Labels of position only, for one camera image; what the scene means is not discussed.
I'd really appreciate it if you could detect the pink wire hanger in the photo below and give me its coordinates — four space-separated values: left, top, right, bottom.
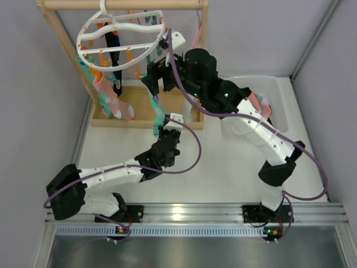
190 9 201 49

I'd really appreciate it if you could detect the white cloth on hanger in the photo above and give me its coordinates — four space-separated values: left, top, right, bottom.
182 97 201 128

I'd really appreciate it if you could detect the pink sock green patch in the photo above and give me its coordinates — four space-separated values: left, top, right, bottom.
248 92 272 119

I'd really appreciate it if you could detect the aluminium rail base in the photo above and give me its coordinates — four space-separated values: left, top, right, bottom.
44 203 351 240

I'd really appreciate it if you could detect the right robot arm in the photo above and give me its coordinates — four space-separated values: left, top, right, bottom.
141 49 305 218

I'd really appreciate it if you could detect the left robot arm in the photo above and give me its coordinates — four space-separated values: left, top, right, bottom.
46 127 181 221

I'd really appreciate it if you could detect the wooden clothes rack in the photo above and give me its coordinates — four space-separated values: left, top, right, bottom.
37 1 209 129

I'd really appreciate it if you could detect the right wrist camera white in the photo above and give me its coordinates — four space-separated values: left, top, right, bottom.
171 31 186 55

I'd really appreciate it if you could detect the white plastic basket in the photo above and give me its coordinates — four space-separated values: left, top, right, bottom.
227 75 289 133

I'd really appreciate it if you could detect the white round clip hanger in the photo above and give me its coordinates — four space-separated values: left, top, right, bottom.
76 1 165 72

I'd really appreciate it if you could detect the mint green sock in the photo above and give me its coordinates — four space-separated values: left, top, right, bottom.
146 45 166 137
76 56 113 108

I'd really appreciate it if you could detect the black sock grey patch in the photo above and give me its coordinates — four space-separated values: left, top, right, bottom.
104 32 122 97

